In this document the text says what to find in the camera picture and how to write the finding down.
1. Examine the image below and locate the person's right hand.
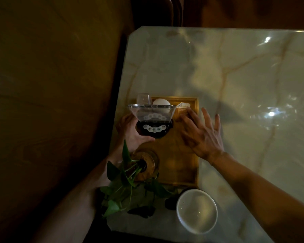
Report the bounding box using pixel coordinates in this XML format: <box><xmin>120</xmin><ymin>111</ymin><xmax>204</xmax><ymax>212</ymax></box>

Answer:
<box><xmin>179</xmin><ymin>107</ymin><xmax>224</xmax><ymax>163</ymax></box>

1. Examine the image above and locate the person's left hand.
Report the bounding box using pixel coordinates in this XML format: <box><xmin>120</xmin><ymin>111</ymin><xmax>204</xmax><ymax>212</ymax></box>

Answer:
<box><xmin>116</xmin><ymin>113</ymin><xmax>156</xmax><ymax>157</ymax></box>

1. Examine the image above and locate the black kitchen scale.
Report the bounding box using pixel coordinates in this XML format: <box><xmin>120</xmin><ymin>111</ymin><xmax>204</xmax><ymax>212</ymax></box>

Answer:
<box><xmin>136</xmin><ymin>119</ymin><xmax>173</xmax><ymax>139</ymax></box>

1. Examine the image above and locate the person's right forearm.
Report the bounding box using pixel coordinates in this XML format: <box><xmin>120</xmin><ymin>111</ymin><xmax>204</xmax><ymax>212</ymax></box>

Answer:
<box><xmin>210</xmin><ymin>151</ymin><xmax>304</xmax><ymax>243</ymax></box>

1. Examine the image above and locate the person's left forearm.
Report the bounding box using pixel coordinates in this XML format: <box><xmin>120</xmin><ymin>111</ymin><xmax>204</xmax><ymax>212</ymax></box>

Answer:
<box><xmin>32</xmin><ymin>149</ymin><xmax>124</xmax><ymax>243</ymax></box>

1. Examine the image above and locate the paper sachet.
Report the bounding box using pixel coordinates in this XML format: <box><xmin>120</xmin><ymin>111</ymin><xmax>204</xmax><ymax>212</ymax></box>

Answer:
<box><xmin>176</xmin><ymin>102</ymin><xmax>191</xmax><ymax>120</ymax></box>

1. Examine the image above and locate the amber glass vase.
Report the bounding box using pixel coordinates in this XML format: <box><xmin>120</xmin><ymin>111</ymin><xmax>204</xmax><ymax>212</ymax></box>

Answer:
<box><xmin>130</xmin><ymin>149</ymin><xmax>160</xmax><ymax>182</ymax></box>

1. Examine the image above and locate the yellow wooden tray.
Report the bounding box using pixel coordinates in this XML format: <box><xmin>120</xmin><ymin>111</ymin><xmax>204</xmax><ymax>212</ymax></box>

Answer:
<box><xmin>130</xmin><ymin>96</ymin><xmax>200</xmax><ymax>188</ymax></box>

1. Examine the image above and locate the clear plastic scale bowl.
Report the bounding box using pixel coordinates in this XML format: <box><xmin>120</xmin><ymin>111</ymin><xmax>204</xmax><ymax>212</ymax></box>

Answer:
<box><xmin>128</xmin><ymin>104</ymin><xmax>177</xmax><ymax>123</ymax></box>

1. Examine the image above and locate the white egg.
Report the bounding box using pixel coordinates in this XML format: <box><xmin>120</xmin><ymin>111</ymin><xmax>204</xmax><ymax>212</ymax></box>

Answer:
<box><xmin>152</xmin><ymin>98</ymin><xmax>172</xmax><ymax>114</ymax></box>

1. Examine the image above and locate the small clear plastic cup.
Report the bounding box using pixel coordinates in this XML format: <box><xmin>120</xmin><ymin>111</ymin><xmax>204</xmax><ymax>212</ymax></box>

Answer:
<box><xmin>136</xmin><ymin>93</ymin><xmax>153</xmax><ymax>105</ymax></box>

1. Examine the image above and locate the green leafy plant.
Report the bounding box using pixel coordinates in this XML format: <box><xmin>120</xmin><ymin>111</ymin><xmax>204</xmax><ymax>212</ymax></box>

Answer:
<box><xmin>99</xmin><ymin>140</ymin><xmax>180</xmax><ymax>219</ymax></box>

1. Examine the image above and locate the white round bowl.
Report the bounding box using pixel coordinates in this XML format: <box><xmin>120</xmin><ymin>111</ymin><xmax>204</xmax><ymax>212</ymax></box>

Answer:
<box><xmin>176</xmin><ymin>189</ymin><xmax>218</xmax><ymax>235</ymax></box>

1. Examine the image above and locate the dark chair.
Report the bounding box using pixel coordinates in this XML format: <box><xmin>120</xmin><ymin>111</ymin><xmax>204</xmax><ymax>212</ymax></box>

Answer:
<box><xmin>131</xmin><ymin>0</ymin><xmax>184</xmax><ymax>27</ymax></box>

